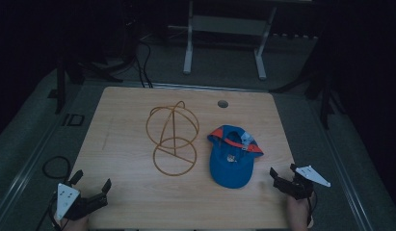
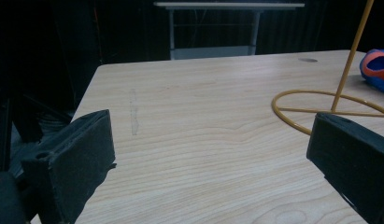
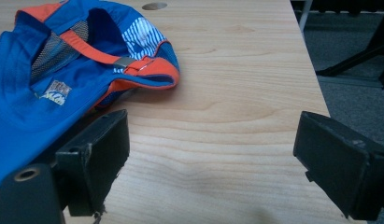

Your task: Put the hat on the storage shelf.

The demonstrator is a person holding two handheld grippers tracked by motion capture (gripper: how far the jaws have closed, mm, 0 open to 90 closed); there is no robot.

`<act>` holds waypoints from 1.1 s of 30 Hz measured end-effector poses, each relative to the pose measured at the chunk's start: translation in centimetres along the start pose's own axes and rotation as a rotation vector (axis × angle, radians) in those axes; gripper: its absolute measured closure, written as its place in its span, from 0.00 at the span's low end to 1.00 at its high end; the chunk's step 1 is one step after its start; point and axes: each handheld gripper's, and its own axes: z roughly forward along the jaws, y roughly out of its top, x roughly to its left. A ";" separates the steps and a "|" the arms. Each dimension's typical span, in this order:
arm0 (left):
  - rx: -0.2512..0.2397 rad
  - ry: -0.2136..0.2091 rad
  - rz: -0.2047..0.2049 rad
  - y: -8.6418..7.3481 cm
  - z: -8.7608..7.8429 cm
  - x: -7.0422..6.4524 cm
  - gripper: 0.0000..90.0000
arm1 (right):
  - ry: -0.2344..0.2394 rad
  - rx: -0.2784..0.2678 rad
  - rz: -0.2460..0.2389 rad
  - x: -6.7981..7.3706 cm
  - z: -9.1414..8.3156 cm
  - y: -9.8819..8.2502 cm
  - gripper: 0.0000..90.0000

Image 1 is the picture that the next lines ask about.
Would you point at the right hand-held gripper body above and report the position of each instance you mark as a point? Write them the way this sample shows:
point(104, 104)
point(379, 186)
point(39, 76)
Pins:
point(298, 187)

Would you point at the white metal table frame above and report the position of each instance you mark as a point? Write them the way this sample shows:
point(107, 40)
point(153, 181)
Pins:
point(227, 25)

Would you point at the person's left hand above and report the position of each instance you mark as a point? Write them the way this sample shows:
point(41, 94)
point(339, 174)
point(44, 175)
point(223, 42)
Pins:
point(75, 224)

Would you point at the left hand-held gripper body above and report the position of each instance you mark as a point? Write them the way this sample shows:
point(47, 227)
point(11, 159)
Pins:
point(67, 199)

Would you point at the person's right hand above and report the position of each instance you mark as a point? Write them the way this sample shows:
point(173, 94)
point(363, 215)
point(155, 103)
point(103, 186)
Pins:
point(296, 211)

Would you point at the blue baseball cap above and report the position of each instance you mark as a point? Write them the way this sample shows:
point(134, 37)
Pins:
point(231, 173)

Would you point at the black tripod stand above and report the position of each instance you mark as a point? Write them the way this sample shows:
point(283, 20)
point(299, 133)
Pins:
point(60, 86)
point(325, 102)

